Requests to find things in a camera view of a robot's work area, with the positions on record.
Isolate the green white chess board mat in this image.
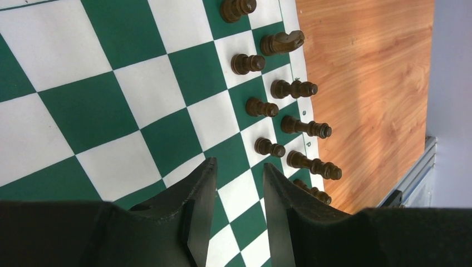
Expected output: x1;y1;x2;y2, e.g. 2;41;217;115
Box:
1;1;323;266

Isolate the dark brown chess knight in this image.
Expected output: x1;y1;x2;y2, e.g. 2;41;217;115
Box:
260;30;305;56

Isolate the dark brown chess pawn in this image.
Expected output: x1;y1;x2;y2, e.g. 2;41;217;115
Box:
220;0;257;23
245;97;279;117
230;54;266;75
254;137;286;158

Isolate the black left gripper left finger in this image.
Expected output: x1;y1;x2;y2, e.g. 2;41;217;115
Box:
1;157;218;266

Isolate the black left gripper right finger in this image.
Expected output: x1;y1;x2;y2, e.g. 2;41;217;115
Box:
263;163;471;266

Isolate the dark brown chess piece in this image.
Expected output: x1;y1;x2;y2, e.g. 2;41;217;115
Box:
293;179;332;205
287;151;342;180
271;80;318;99
281;116;332;139

